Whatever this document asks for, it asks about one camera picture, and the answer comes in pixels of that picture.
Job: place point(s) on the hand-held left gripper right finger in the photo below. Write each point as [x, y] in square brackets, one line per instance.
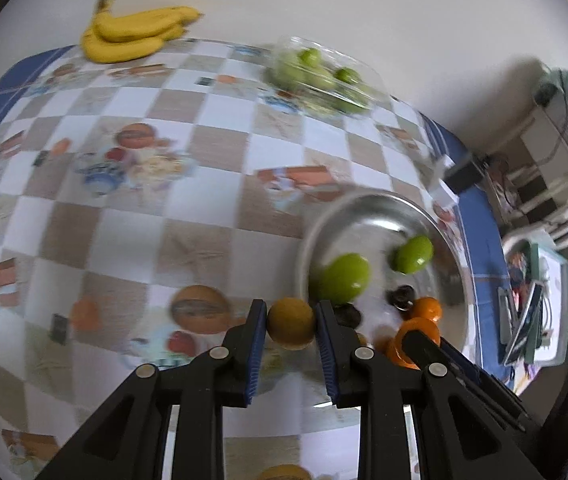
[328, 350]

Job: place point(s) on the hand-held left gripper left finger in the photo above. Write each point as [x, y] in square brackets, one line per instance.
[256, 350]

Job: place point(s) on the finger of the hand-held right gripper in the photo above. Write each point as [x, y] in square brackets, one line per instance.
[484, 390]

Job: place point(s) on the orange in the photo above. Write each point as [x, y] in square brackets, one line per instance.
[426, 310]
[396, 355]

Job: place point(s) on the green apple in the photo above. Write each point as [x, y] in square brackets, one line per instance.
[346, 276]
[413, 255]

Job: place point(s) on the dark plum with stem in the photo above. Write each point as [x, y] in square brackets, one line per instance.
[404, 296]

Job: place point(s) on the round metal bowl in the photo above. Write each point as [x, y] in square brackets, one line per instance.
[364, 220]

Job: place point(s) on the pile of small green fruits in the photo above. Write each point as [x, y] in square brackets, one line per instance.
[314, 77]

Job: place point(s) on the grey metal plate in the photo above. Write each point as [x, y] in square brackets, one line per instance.
[506, 312]

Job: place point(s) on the dark flat panel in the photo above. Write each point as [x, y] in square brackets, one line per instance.
[529, 320]

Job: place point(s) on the white plastic tray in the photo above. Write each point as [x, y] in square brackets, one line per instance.
[556, 270]

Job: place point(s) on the checkered printed tablecloth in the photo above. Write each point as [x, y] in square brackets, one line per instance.
[113, 240]

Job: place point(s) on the black power adapter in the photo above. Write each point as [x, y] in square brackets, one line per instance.
[464, 177]

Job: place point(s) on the clear plastic clamshell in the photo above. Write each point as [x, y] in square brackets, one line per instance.
[321, 80]

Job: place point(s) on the yellow banana bunch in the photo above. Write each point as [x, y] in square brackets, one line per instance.
[133, 35]

